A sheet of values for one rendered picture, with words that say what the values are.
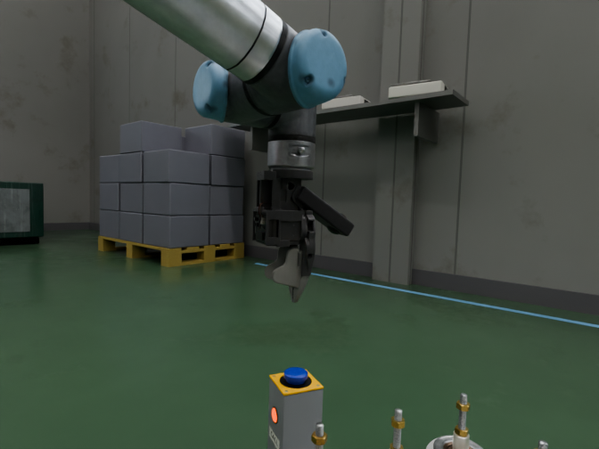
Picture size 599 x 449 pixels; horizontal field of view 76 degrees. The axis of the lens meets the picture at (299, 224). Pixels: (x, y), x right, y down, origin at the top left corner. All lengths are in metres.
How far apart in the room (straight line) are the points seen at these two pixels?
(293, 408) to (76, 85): 7.33
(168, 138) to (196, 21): 3.68
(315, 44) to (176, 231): 3.18
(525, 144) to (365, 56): 1.46
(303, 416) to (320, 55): 0.53
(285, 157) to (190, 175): 3.04
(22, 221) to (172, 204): 2.33
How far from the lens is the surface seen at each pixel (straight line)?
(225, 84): 0.52
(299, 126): 0.59
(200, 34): 0.40
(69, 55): 7.82
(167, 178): 3.51
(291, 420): 0.68
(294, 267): 0.61
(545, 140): 2.90
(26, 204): 5.41
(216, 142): 3.82
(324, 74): 0.43
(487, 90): 3.03
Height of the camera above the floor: 0.62
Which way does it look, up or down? 4 degrees down
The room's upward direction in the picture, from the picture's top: 2 degrees clockwise
